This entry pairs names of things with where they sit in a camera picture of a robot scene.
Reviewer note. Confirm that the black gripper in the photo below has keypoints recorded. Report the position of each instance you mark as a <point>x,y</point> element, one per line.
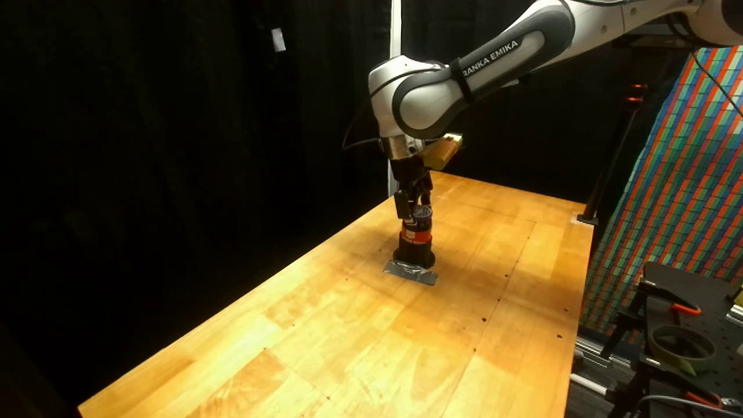
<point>410,174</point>

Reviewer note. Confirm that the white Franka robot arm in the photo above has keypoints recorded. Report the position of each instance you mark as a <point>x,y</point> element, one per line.
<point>479,66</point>

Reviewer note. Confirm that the dark cup with white top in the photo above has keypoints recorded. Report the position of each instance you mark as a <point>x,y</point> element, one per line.
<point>413,251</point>

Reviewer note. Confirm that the white vertical pole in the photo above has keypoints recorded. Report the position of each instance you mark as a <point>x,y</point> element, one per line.
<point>393,177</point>

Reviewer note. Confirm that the grey tape patch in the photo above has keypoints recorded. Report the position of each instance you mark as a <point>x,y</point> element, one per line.
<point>410,272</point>

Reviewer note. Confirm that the black tripod stand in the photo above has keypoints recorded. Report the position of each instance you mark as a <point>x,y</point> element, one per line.
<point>615,158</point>

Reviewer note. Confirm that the white tag on curtain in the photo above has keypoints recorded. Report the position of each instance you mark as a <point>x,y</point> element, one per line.
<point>278,41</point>

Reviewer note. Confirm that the black curtain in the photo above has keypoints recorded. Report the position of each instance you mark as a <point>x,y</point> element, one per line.
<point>193,153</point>

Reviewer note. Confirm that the colourful patterned board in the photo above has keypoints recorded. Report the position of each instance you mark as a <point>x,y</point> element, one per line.
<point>687,216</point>

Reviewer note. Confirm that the dark grey mounting plate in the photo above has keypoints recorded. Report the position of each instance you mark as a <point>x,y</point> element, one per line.
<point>698,286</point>

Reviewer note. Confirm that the masking tape roll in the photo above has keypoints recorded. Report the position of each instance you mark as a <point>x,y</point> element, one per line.
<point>681,346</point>

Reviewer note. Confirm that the aluminium rail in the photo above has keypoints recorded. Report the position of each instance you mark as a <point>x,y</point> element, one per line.
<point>593,364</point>

